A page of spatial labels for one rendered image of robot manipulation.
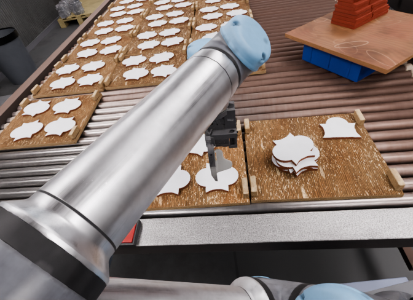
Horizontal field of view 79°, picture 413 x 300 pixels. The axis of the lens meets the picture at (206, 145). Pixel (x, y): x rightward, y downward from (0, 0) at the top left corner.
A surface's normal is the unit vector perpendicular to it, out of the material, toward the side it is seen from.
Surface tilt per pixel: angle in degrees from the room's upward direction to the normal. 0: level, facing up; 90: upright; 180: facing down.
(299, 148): 0
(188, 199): 0
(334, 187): 0
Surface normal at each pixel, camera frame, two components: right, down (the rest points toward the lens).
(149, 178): 0.79, 0.00
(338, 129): -0.14, -0.69
